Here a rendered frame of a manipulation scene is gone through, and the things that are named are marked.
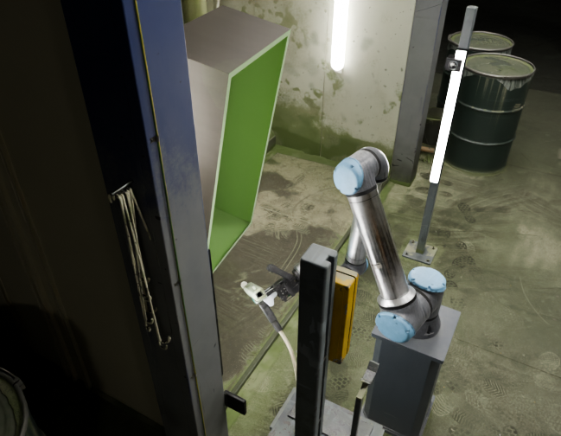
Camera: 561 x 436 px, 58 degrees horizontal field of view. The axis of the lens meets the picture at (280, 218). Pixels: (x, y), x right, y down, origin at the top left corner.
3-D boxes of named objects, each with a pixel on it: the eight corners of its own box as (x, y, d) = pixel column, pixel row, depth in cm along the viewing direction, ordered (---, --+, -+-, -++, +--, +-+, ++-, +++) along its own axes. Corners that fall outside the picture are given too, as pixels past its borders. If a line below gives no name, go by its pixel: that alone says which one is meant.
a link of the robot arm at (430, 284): (446, 304, 212) (454, 273, 202) (427, 328, 202) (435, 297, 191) (413, 288, 220) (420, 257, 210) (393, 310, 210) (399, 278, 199)
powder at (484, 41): (519, 41, 466) (519, 39, 466) (500, 55, 432) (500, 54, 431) (462, 30, 493) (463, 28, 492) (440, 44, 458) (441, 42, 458)
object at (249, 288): (290, 331, 197) (259, 283, 196) (280, 339, 196) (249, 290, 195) (269, 315, 245) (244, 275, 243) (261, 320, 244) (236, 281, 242)
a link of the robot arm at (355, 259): (373, 132, 189) (348, 262, 232) (354, 144, 182) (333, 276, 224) (400, 144, 184) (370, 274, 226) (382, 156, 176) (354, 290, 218)
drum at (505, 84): (441, 141, 489) (460, 49, 437) (503, 148, 478) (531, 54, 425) (441, 171, 443) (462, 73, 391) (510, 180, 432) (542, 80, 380)
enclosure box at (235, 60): (143, 260, 267) (147, 42, 189) (201, 201, 312) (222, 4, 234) (201, 288, 261) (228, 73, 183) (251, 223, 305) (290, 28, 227)
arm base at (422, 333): (444, 316, 220) (449, 299, 215) (433, 345, 207) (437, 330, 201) (402, 300, 228) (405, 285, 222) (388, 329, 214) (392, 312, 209)
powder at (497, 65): (462, 54, 437) (462, 52, 436) (528, 59, 426) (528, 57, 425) (463, 75, 395) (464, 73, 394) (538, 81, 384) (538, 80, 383)
